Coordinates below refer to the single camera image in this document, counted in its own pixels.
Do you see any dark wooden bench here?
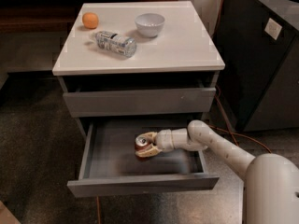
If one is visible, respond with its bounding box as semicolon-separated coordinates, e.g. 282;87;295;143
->
0;0;177;34

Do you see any clear plastic water bottle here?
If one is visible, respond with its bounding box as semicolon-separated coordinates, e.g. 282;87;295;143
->
94;31;137;58

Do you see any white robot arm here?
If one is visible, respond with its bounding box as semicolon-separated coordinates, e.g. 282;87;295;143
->
135;120;299;224

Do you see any white wall outlet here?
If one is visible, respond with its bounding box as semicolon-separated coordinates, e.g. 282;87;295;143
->
264;19;282;40

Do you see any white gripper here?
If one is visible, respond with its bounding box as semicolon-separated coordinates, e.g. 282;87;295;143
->
135;129;189;158

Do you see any orange fruit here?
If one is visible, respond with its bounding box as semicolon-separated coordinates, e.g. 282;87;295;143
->
82;12;99;29

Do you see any white bowl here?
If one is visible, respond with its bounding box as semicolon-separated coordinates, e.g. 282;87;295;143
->
135;13;165;37

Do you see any grey cabinet with white top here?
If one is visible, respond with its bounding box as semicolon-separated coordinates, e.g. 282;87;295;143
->
51;1;226;142

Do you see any red coke can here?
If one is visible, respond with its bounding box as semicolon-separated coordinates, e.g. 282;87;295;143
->
135;136;150;150

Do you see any black counter cabinet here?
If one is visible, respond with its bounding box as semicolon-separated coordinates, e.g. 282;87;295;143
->
213;0;299;132

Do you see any grey top drawer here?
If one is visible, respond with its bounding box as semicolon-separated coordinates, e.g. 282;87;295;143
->
63;87;216;118

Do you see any grey drawer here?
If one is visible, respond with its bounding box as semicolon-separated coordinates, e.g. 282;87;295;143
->
67;117;219;198
63;87;216;118

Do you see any orange extension cable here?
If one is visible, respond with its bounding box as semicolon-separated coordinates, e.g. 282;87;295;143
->
95;0;273;224

